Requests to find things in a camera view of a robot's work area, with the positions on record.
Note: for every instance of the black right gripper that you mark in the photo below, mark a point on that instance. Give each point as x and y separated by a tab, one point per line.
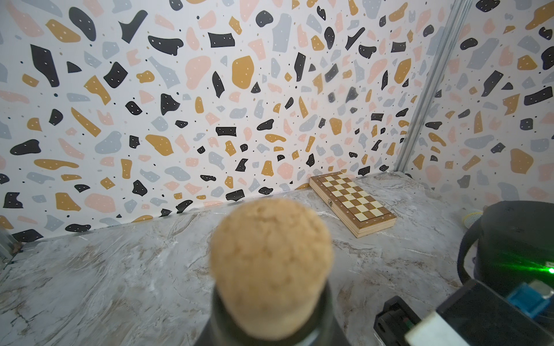
395	321

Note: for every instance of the cork bottle stopper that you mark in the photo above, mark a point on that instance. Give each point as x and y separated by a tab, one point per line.
269	255

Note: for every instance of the clear glass bottle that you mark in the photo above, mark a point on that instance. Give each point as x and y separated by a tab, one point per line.
313	324

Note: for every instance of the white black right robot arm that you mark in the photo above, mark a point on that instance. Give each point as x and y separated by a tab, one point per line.
505	266

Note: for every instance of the wooden folded chessboard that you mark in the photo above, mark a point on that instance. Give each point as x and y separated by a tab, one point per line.
356	208

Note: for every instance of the pink toy microphone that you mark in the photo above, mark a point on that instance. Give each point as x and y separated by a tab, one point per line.
470	217

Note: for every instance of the aluminium right corner post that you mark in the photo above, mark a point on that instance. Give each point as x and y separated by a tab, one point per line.
446	45

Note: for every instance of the aluminium corner post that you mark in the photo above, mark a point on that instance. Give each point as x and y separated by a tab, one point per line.
446	45
9	246

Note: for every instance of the aluminium left corner post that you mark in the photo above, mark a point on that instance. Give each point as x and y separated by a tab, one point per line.
9	246

